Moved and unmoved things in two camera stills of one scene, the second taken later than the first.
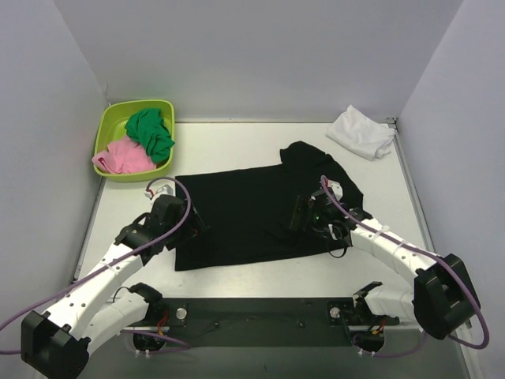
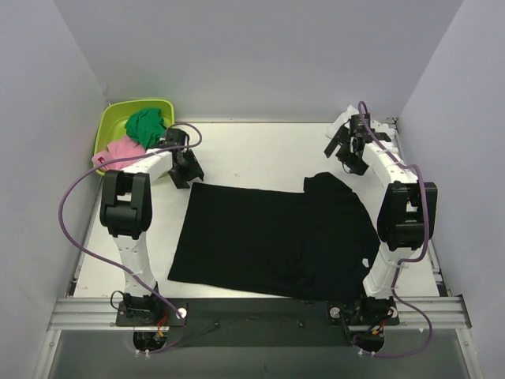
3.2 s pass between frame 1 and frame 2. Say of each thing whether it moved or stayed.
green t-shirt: stayed
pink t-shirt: stayed
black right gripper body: moved
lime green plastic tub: stayed
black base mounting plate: stayed
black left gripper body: moved
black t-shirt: moved
